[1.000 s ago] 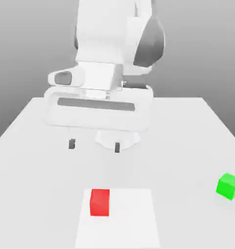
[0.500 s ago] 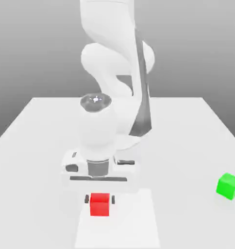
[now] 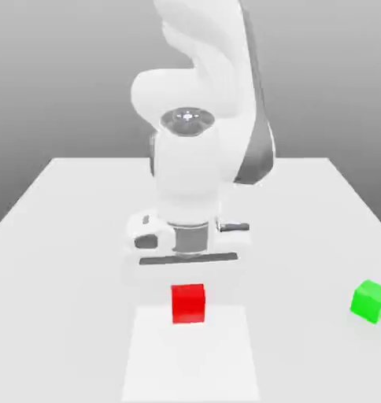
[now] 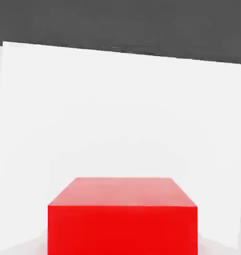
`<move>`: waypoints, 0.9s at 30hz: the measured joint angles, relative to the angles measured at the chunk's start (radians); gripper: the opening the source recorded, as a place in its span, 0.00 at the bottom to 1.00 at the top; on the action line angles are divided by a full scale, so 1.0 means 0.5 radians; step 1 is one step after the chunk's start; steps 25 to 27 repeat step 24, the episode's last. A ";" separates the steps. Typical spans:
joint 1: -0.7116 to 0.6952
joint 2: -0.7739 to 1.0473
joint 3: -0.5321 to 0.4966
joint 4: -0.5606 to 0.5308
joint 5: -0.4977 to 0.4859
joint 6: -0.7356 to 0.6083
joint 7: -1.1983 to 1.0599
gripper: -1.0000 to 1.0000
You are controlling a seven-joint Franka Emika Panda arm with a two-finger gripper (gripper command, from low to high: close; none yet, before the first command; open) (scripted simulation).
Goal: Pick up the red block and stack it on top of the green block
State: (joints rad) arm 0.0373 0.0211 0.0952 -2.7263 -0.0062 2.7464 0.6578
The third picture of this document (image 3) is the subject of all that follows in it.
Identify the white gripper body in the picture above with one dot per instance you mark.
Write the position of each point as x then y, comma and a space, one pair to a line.
187, 258

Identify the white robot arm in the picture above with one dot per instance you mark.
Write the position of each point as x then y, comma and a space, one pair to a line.
187, 170

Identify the small red cube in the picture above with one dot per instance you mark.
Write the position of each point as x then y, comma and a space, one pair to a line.
188, 303

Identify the small green cube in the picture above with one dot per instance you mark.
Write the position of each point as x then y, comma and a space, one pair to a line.
369, 302

